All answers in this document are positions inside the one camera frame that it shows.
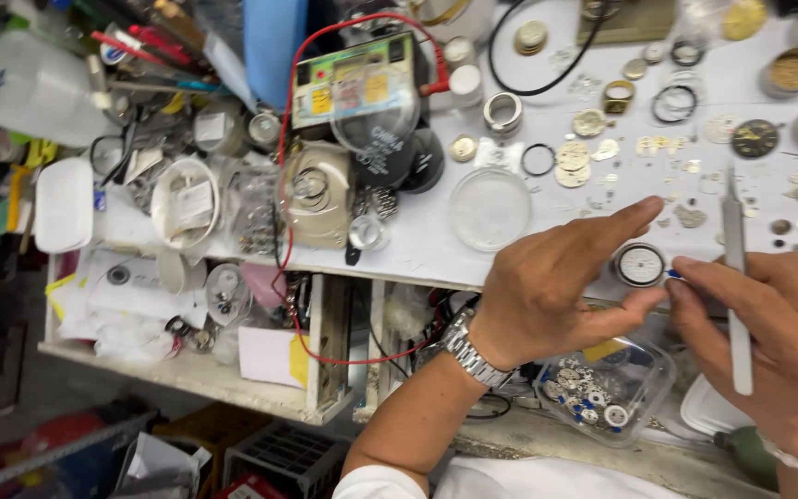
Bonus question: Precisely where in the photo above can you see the beige round watch tool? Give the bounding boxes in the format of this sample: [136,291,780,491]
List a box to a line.
[280,141,356,251]

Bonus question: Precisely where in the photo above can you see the small gold round watch case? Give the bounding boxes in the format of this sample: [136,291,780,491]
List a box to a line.
[449,133,478,163]

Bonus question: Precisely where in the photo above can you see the person's white shirt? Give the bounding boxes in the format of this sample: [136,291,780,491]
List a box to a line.
[332,456,691,499]

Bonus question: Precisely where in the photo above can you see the blue foam sheet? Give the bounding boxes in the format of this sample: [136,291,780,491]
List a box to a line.
[242,0,310,110]

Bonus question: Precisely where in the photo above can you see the black watch dial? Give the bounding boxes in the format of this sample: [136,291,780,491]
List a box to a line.
[731,118,780,159]

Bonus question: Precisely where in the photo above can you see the translucent plastic bottle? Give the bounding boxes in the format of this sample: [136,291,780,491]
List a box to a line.
[0,30,114,148]

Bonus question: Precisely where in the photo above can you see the white plastic crate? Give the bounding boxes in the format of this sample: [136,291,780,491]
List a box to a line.
[222,421,353,499]

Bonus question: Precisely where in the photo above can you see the black cable loop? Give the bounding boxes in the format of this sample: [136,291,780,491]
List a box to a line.
[487,0,611,97]

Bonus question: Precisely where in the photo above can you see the clear tub of watch movements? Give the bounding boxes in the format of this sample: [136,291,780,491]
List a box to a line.
[532,335,678,449]

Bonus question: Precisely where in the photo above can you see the large black rubber gasket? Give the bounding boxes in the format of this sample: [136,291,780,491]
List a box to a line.
[651,84,700,125]

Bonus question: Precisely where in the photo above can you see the silver metal wristwatch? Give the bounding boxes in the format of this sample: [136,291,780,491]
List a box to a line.
[439,308,515,390]

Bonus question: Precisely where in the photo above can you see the person's left hand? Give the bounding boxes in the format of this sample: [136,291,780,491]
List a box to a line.
[468,196,670,373]

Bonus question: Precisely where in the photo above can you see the pink plastic piece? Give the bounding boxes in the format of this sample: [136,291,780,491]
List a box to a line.
[239,261,288,310]

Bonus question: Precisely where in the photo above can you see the red test lead cable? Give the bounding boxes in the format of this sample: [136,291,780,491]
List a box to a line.
[269,12,453,366]

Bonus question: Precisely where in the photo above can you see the clear domed watch crystal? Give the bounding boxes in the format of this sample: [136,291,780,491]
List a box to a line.
[329,64,422,155]

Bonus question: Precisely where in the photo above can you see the silver watch case ring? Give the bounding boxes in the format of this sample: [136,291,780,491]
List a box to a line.
[483,91,525,134]

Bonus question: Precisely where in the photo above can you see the gold round dial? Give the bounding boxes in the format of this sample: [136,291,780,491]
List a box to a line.
[722,0,768,42]

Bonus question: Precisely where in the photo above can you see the green tool handle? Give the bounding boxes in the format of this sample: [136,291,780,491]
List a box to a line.
[713,426,782,492]

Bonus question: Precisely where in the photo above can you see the heap of hand tools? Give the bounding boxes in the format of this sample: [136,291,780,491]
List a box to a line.
[87,0,241,112]

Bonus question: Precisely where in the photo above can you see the silver metal tweezers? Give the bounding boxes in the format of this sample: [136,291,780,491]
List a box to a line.
[721,165,755,397]

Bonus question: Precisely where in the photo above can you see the white dial watch movement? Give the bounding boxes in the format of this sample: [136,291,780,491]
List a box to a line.
[612,243,683,289]

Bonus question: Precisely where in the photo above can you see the silver metal watch band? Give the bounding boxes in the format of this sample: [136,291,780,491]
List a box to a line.
[353,186,400,223]

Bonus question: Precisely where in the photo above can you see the person's right hand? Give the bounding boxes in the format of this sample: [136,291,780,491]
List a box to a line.
[665,251,798,458]

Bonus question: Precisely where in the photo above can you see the white rectangular plastic lid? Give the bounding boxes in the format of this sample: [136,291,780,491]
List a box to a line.
[34,157,96,255]

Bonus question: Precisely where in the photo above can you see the small black rubber gasket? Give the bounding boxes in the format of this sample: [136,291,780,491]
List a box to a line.
[521,143,557,177]

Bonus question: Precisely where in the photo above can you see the clear box of small parts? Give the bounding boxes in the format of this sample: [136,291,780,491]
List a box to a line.
[224,162,284,256]

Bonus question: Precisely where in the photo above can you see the white bowl with paper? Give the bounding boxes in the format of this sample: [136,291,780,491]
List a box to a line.
[150,157,222,251]

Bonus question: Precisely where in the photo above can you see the small white cup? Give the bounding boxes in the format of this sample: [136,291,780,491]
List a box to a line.
[156,249,209,295]

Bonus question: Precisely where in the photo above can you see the clear vials with white caps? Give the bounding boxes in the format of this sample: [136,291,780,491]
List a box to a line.
[442,36,485,110]

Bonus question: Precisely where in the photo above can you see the gold square watch case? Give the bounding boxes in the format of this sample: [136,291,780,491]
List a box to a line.
[603,80,637,115]

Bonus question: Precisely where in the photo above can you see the stack of round watch movements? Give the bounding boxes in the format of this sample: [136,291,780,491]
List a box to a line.
[513,19,550,57]

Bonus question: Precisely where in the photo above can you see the white plastic bag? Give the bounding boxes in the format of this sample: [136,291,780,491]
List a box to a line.
[114,432,213,499]

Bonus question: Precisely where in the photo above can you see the white watch dial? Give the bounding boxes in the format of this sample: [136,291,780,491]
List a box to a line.
[703,113,744,145]

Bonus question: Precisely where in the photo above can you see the tester box with coloured label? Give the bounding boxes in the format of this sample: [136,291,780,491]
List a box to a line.
[291,30,436,130]

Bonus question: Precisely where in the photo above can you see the clear dish with small parts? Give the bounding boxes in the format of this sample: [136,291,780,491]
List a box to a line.
[204,262,254,327]

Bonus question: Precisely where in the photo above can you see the black round discs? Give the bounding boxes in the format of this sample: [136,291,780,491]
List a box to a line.
[352,128,446,195]

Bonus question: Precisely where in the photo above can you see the thick black ring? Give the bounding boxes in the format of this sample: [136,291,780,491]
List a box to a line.
[670,39,706,68]

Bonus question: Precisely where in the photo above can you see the white plastic container lid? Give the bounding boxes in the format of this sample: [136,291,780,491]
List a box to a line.
[680,374,755,438]

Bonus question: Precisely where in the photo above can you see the round tin of gold parts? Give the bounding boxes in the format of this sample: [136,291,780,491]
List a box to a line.
[760,46,798,98]

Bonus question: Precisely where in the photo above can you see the white wooden drawer with papers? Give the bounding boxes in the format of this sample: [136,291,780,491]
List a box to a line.
[37,248,355,426]

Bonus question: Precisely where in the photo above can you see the clear glass loupe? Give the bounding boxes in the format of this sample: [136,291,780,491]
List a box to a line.
[348,214,391,252]

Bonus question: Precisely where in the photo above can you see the clear round plastic dish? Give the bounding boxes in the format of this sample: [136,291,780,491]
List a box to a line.
[448,167,533,253]

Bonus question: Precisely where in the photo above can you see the grey metal rack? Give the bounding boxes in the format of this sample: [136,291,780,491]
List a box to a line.
[0,409,159,499]

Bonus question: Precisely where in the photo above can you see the scattered small watch parts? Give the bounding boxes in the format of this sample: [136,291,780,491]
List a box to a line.
[553,107,798,252]

